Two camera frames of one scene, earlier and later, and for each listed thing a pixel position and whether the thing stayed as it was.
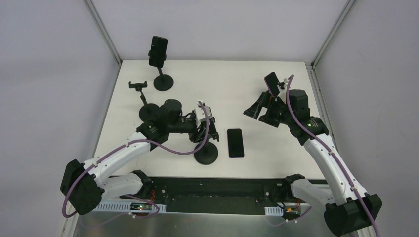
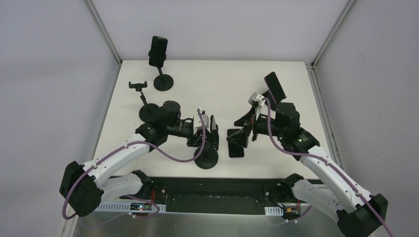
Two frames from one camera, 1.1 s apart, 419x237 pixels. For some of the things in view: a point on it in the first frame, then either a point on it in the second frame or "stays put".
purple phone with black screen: (235, 143) stays put
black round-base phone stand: (147, 111) stays put
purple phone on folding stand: (272, 82) stays put
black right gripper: (266, 111) → (250, 125)
